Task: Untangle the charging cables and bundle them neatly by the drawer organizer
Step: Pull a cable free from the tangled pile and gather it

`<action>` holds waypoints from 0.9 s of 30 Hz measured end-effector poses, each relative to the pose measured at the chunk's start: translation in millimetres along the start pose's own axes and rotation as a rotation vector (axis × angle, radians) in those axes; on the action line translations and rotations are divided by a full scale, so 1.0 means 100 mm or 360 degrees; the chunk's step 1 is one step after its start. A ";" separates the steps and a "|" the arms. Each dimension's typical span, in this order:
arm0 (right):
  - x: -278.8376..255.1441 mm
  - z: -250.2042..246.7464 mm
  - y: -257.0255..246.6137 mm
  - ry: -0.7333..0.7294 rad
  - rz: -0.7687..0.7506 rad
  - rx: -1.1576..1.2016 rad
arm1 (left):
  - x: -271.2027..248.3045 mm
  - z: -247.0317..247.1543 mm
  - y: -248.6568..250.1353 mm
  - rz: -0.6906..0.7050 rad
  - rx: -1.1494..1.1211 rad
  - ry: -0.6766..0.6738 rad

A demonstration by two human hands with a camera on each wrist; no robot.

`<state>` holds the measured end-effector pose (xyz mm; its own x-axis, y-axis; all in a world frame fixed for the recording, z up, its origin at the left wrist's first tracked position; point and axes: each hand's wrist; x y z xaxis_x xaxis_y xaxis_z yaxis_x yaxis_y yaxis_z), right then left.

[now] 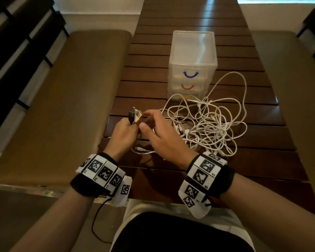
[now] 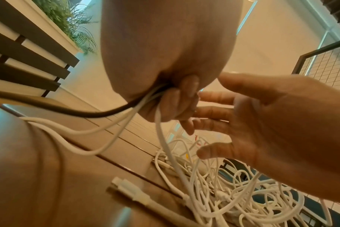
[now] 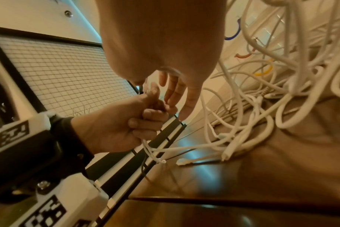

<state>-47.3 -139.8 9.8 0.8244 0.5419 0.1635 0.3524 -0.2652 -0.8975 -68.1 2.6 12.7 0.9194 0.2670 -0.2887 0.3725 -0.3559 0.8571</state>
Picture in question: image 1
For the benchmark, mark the person's left hand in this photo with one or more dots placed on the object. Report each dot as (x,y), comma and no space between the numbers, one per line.
(120,139)

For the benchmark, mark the person's right hand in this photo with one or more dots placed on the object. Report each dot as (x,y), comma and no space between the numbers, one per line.
(168,144)

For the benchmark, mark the clear plastic three-drawer organiser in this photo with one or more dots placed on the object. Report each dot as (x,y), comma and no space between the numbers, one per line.
(193,47)

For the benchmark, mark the person's left forearm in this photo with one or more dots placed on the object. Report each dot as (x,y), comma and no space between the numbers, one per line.
(57,225)

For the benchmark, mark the person's black garment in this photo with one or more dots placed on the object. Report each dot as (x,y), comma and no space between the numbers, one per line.
(178,233)

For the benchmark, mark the black marker wristband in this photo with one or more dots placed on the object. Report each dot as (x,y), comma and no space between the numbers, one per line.
(99,175)
(210,173)

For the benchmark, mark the brown bench cushion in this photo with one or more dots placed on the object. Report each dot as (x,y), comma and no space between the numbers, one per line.
(296,102)
(63,102)

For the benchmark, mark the brown slatted wooden table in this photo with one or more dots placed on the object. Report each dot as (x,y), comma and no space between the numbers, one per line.
(189,15)

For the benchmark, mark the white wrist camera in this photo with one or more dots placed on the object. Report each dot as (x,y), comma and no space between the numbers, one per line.
(124,191)
(194,199)

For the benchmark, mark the wall light strip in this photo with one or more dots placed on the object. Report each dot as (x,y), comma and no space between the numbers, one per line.
(278,0)

